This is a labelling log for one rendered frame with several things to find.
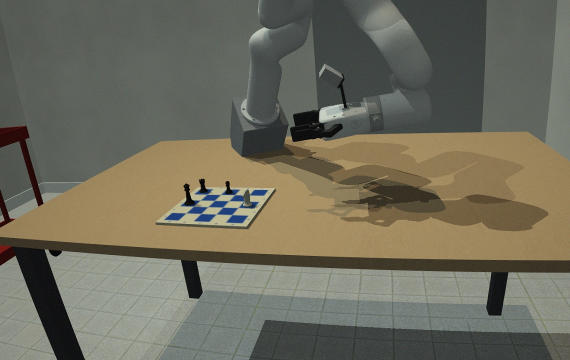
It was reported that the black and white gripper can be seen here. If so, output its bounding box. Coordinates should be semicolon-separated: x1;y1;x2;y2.
290;97;371;142

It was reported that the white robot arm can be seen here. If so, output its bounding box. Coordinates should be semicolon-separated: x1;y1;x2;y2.
241;0;433;132

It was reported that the blue and cream chessboard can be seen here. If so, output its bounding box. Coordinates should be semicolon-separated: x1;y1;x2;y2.
155;187;276;229

